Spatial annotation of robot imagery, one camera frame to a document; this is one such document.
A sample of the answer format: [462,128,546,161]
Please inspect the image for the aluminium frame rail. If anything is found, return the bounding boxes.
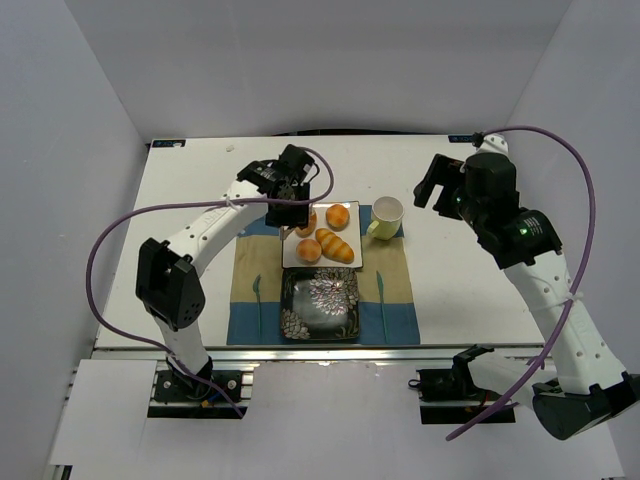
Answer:
[91,345,542,363]

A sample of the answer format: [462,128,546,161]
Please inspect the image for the metal tongs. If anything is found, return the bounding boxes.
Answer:
[279,205,316,241]

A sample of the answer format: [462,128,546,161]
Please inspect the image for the white square plate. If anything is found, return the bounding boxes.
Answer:
[282,201,363,269]

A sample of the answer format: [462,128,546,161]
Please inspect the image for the round bread roll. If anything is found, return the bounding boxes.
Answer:
[325,204,350,231]
[296,238,322,264]

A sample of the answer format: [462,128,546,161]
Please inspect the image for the pale yellow mug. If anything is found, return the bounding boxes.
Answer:
[367,196,405,241]

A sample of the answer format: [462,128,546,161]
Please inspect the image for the striped long bread roll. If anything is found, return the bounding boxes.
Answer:
[315,228,355,264]

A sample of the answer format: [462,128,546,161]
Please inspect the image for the teal knife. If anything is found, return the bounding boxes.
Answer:
[376,271,389,344]

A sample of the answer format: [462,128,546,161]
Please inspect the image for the oval bread roll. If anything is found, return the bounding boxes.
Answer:
[295,211,317,238]

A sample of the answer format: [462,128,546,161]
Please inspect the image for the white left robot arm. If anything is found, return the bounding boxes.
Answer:
[135,145,314,379]

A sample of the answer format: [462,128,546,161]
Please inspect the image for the round bread roll bottom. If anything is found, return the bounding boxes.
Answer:
[296,238,322,264]

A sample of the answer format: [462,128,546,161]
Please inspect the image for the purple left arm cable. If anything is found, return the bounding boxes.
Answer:
[86,147,335,418]

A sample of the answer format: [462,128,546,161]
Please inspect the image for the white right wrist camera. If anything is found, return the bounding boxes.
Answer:
[472,132,509,157]

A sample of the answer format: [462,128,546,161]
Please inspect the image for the black floral square plate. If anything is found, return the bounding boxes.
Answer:
[280,267,361,343]

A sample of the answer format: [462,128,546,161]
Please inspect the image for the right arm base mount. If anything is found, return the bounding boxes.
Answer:
[407,345,500,425]

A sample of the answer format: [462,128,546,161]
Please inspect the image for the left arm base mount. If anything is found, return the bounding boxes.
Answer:
[147,361,257,420]

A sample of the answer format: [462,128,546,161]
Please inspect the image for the teal fork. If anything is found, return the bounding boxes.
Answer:
[252,274,262,341]

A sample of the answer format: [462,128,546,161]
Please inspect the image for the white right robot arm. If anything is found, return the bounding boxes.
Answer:
[414,153,639,440]

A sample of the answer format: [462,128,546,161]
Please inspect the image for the blue and beige placemat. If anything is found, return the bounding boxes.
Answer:
[227,219,420,346]

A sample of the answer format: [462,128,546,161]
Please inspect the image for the round bread roll top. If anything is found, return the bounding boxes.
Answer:
[325,204,350,231]

